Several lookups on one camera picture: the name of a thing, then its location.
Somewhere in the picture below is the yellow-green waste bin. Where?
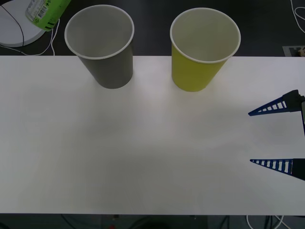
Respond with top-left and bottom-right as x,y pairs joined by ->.
170,7 -> 241,93

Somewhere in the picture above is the white round disc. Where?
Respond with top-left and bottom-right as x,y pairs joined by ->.
0,0 -> 50,47

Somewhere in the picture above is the green plastic bottle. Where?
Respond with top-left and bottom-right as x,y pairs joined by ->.
25,0 -> 72,32

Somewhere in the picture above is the thin black cable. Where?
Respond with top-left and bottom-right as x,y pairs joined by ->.
0,4 -> 26,46

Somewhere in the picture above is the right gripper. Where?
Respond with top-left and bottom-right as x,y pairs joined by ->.
248,90 -> 305,181

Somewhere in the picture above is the white cable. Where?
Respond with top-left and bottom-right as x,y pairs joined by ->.
289,0 -> 305,34
0,19 -> 61,57
245,214 -> 289,229

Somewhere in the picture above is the grey waste bin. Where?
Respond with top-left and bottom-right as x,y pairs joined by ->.
64,6 -> 135,90

